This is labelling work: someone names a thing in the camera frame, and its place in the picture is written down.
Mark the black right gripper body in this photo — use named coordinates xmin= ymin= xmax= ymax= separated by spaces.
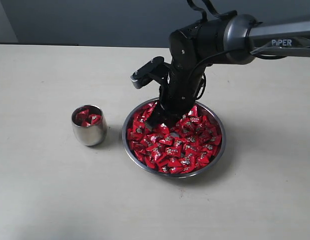
xmin=154 ymin=59 xmax=208 ymax=121

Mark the red candy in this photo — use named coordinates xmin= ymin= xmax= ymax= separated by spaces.
xmin=74 ymin=108 xmax=102 ymax=127

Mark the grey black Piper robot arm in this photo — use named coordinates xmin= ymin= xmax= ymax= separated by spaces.
xmin=146 ymin=14 xmax=310 ymax=130

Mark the stainless steel bowl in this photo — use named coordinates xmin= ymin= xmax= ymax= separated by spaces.
xmin=122 ymin=98 xmax=226 ymax=179

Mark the stainless steel cup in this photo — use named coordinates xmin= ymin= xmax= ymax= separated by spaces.
xmin=71 ymin=104 xmax=108 ymax=147

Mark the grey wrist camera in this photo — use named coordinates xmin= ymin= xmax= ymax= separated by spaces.
xmin=131 ymin=56 xmax=164 ymax=89

